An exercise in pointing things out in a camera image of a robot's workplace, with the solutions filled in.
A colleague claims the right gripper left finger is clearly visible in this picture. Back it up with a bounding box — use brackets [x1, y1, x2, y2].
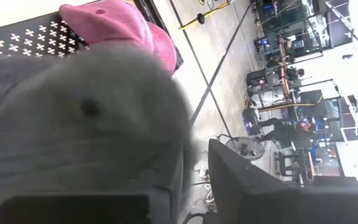
[0, 194, 150, 224]

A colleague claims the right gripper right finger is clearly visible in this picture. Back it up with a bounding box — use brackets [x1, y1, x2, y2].
[208, 139, 358, 224]

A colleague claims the dark grey baseball cap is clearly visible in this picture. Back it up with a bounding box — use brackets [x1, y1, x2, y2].
[0, 43, 198, 224]

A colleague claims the pink baseball cap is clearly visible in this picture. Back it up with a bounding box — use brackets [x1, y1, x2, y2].
[58, 0, 178, 77]

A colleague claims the black floor fan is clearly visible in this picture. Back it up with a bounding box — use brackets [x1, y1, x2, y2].
[218, 133, 266, 162]

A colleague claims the person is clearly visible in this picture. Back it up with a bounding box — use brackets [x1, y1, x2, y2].
[258, 117, 316, 149]

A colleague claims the background wooden workbench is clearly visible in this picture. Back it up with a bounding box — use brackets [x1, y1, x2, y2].
[247, 30, 326, 106]

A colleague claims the black perforated metal stand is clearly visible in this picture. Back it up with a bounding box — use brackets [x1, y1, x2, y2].
[0, 12, 185, 72]

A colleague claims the white cable bundle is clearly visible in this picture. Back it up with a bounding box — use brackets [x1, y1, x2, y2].
[193, 161, 217, 212]

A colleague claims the yellow cable with black knob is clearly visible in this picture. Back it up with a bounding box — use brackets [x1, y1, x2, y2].
[178, 1, 231, 30]

